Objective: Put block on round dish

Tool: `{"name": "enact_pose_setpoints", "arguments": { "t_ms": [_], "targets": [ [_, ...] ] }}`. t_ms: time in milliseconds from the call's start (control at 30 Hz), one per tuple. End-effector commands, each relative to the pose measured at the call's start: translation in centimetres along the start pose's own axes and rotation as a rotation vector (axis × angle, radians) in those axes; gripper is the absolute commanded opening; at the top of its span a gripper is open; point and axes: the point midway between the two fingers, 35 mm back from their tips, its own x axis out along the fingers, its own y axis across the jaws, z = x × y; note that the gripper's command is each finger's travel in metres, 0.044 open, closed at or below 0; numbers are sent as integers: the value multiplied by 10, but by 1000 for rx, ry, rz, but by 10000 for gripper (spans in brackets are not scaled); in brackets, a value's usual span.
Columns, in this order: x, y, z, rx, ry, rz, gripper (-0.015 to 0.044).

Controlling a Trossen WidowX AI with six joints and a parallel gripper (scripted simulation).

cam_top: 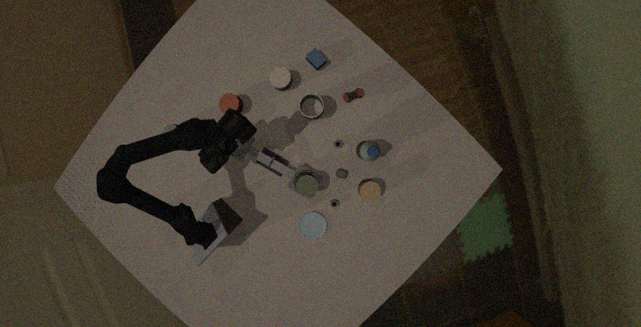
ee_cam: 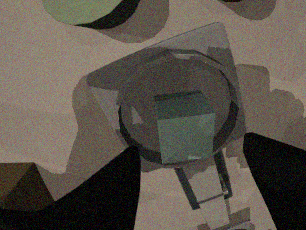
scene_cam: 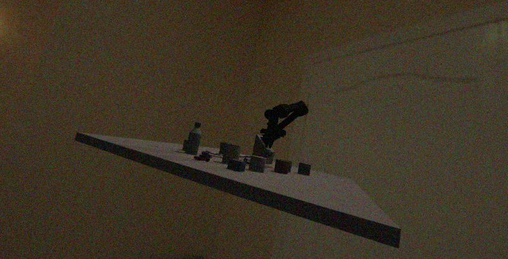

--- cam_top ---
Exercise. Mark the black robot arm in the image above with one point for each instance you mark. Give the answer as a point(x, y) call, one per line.
point(208, 135)

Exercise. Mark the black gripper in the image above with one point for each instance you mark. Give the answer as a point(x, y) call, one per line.
point(217, 162)

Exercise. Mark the small red toy car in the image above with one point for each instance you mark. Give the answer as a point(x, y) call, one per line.
point(357, 93)

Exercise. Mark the green cube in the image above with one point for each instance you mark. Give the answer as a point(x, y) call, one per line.
point(239, 143)

